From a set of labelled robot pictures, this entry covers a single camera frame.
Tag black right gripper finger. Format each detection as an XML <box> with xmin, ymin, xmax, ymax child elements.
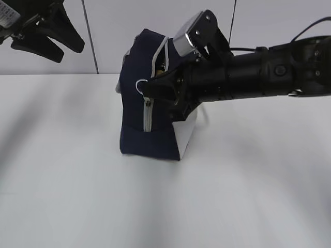
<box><xmin>141</xmin><ymin>70</ymin><xmax>178</xmax><ymax>100</ymax></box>
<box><xmin>169</xmin><ymin>101</ymin><xmax>199</xmax><ymax>121</ymax></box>

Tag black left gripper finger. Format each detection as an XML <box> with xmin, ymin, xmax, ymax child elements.
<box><xmin>11</xmin><ymin>34</ymin><xmax>64</xmax><ymax>63</ymax></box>
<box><xmin>38</xmin><ymin>1</ymin><xmax>85</xmax><ymax>53</ymax></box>

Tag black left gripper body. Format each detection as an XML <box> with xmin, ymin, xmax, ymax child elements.
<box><xmin>1</xmin><ymin>1</ymin><xmax>49</xmax><ymax>44</ymax></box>

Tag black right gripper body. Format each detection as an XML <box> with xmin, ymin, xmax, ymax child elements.
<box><xmin>176</xmin><ymin>61</ymin><xmax>232</xmax><ymax>105</ymax></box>

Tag navy and white lunch bag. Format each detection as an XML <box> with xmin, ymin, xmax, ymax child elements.
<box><xmin>116</xmin><ymin>28</ymin><xmax>198</xmax><ymax>161</ymax></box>

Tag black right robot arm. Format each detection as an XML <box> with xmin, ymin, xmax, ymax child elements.
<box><xmin>137</xmin><ymin>36</ymin><xmax>330</xmax><ymax>121</ymax></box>

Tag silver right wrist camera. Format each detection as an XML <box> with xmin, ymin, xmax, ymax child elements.
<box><xmin>173</xmin><ymin>9</ymin><xmax>218</xmax><ymax>57</ymax></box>

